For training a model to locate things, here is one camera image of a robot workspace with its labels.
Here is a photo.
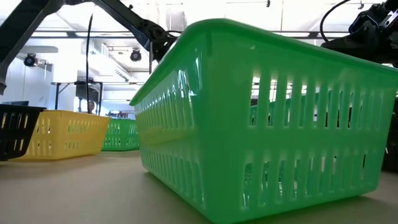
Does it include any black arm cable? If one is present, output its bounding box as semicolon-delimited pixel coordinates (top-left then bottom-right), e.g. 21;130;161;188
85;13;95;113
319;0;354;43

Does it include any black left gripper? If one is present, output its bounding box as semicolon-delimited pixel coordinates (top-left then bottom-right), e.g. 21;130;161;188
141;21;183;63

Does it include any yellow plastic basket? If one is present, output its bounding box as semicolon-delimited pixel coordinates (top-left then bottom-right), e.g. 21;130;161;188
11;109;112;162

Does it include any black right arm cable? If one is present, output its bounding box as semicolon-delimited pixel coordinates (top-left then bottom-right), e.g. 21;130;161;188
319;0;354;43

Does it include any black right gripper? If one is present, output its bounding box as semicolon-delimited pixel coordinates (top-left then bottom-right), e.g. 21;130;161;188
321;17;398;68

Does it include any black plastic basket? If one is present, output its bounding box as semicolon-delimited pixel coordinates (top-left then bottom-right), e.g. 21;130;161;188
381;98;398;172
0;103;47;162

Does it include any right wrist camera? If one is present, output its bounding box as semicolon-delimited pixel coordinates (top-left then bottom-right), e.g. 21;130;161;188
348;11;379;34

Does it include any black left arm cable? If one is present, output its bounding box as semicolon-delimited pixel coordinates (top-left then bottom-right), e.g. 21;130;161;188
85;13;95;113

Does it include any black frame background table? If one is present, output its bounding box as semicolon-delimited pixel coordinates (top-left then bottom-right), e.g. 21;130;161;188
51;80;104;116

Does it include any brown table mat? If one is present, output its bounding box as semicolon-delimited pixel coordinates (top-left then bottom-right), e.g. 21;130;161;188
0;150;398;224

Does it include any green plastic basket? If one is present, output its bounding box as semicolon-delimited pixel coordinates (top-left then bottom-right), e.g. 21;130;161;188
101;118;141;152
129;17;398;224

